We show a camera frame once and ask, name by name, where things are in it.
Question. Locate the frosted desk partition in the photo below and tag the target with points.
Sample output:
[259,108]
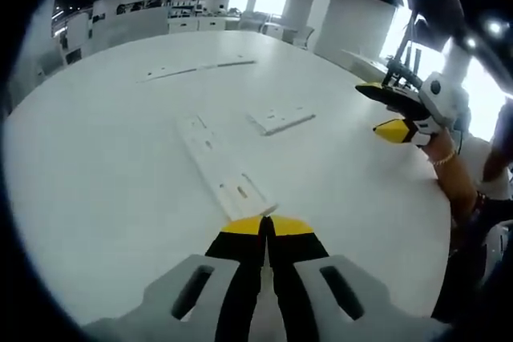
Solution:
[128,29]

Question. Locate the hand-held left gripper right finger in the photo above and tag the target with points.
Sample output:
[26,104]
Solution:
[292,270]

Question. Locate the row of white cabinets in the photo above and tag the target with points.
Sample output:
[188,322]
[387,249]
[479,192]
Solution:
[204,23]

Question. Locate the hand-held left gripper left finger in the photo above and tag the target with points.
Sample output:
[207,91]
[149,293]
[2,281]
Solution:
[236,270]

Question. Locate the person's right hand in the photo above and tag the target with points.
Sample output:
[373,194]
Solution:
[445,143]

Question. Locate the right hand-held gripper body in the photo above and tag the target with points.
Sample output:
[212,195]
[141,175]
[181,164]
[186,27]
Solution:
[441,97]

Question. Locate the white neighbouring table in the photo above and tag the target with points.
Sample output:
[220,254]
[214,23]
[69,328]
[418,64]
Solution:
[366,62]

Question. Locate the white socket holder cover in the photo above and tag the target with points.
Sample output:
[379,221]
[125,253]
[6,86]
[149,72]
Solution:
[280,119]

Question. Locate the white office chair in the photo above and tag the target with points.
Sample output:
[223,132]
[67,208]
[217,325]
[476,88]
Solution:
[302,37]

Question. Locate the long white socket holder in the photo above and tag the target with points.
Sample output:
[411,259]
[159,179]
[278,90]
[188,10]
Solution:
[216,162]

